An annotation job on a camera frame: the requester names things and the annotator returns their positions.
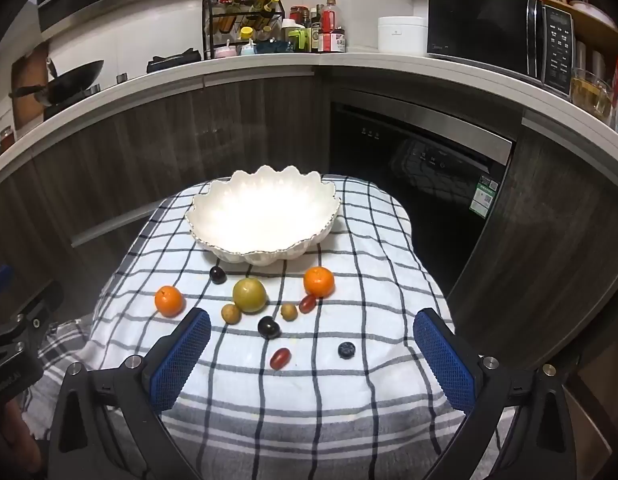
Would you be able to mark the blueberry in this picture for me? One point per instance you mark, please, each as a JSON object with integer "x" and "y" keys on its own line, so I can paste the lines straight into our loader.
{"x": 346, "y": 350}

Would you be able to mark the black wok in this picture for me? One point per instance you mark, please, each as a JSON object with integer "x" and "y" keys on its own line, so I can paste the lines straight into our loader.
{"x": 71, "y": 80}

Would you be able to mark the white scalloped ceramic bowl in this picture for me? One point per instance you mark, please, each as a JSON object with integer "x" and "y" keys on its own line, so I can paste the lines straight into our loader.
{"x": 259, "y": 210}

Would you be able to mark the red grape tomato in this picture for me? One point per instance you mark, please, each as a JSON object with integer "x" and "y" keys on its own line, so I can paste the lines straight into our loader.
{"x": 307, "y": 303}
{"x": 280, "y": 358}

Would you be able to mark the red lid jar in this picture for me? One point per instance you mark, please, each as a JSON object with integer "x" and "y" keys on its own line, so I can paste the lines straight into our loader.
{"x": 299, "y": 14}

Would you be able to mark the brown wooden board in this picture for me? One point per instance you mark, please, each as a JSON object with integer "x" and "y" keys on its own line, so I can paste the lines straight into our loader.
{"x": 31, "y": 67}

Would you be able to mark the dark sauce bottle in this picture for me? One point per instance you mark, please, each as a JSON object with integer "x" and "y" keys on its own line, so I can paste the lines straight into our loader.
{"x": 316, "y": 27}

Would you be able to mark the glass jar yellow liquid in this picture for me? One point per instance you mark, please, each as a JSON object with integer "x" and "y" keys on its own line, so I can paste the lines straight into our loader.
{"x": 586, "y": 95}

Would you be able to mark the person's left hand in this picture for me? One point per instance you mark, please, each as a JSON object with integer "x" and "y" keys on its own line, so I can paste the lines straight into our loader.
{"x": 11, "y": 435}

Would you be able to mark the black folded cloth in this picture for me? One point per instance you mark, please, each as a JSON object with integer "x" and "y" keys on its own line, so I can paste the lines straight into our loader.
{"x": 174, "y": 62}

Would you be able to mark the green plastic cup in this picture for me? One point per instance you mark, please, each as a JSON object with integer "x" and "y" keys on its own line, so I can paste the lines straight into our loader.
{"x": 299, "y": 39}

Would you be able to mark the brown longan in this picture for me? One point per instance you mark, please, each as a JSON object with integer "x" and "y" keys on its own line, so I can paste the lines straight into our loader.
{"x": 289, "y": 312}
{"x": 231, "y": 314}

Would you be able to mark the built-in black oven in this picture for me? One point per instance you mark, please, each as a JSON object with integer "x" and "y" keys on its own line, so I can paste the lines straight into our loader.
{"x": 389, "y": 185}

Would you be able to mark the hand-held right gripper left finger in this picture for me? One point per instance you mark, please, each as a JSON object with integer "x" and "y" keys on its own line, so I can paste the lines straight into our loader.
{"x": 181, "y": 357}

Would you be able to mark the white rice cooker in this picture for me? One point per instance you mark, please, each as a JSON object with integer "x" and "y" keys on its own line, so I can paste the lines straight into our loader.
{"x": 401, "y": 35}

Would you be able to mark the orange tangerine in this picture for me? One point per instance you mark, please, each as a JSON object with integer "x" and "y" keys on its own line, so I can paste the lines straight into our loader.
{"x": 169, "y": 301}
{"x": 319, "y": 282}

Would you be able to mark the dark wood base cabinet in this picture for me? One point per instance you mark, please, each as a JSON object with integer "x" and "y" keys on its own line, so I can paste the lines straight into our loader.
{"x": 139, "y": 150}
{"x": 549, "y": 235}

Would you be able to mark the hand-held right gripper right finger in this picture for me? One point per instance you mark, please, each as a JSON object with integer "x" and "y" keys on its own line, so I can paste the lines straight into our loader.
{"x": 445, "y": 362}

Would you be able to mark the white dark-checked cloth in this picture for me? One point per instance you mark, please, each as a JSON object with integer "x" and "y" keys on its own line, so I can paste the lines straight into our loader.
{"x": 309, "y": 385}

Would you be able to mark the yellow-green round citrus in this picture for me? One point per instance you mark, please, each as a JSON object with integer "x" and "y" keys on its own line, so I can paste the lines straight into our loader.
{"x": 249, "y": 295}

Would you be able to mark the red liquid bottle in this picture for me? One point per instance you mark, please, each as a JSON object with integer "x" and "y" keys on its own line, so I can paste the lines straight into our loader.
{"x": 331, "y": 22}

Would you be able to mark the dark blue bowl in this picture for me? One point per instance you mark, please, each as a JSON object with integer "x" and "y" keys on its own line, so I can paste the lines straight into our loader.
{"x": 274, "y": 47}

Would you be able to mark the white kitchen countertop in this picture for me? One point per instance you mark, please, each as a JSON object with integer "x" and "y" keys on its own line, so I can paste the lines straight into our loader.
{"x": 269, "y": 65}

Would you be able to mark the green white label sticker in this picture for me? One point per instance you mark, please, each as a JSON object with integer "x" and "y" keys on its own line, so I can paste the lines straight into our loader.
{"x": 484, "y": 196}

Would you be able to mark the dark grape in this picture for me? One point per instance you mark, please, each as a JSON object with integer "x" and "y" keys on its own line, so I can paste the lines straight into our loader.
{"x": 269, "y": 328}

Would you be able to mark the black microwave oven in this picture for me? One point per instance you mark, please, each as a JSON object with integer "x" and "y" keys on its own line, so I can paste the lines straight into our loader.
{"x": 479, "y": 25}

